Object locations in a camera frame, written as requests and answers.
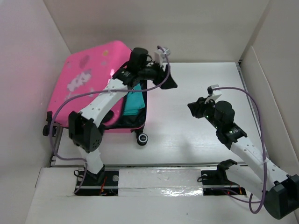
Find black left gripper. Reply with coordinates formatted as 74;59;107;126
138;59;177;89

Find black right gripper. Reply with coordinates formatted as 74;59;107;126
187;96;221;130

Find turquoise shorts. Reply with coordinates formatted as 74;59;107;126
122;92;145;116

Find pink hard-shell suitcase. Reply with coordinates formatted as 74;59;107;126
42;41;148;146

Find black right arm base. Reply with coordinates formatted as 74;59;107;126
197;170;247;196

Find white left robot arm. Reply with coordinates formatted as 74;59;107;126
68;46;177;185

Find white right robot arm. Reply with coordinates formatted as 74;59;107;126
187;97;299;219

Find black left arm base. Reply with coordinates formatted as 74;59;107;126
73;169;119;196

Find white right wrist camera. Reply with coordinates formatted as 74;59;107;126
205;84;222;104

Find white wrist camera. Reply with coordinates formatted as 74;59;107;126
154;47;171;67
205;84;222;104

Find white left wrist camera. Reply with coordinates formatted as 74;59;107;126
154;47;171;67

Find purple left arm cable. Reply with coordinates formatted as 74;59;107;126
49;45;171;194

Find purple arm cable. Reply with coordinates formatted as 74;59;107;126
210;86;268;214
49;45;171;194

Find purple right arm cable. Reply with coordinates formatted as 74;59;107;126
210;86;268;214

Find aluminium front rail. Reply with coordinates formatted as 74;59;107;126
49;163;248;169

